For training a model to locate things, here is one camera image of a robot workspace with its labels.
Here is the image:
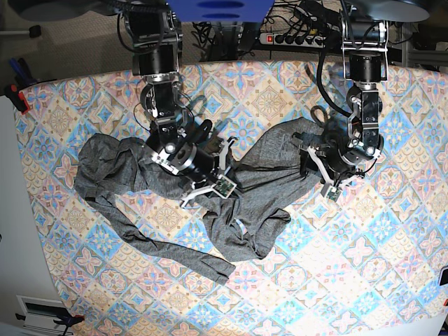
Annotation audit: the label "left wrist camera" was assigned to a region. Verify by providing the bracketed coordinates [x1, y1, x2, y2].
[325, 186, 342, 202]

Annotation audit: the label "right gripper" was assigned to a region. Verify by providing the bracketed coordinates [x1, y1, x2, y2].
[146, 134, 236, 207]

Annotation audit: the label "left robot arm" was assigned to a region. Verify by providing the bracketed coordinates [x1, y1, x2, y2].
[300, 1, 389, 202]

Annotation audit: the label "red black clamp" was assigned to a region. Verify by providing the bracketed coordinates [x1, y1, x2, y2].
[4, 84, 29, 114]

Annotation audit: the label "grey t-shirt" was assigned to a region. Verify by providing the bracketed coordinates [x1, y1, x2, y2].
[73, 117, 328, 285]

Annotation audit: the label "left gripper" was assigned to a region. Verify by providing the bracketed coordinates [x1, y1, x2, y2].
[293, 132, 384, 199]

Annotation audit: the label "tangled black cables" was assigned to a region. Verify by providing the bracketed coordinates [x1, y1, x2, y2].
[190, 0, 347, 64]

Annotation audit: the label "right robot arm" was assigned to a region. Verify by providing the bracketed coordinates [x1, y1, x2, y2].
[116, 1, 237, 204]

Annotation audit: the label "blue black clamp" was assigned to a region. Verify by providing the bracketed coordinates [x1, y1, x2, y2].
[15, 314, 85, 335]

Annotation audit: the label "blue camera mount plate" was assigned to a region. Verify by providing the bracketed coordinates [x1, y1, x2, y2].
[167, 0, 274, 22]

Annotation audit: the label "white power strip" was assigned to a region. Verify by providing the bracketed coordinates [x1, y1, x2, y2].
[259, 31, 323, 48]

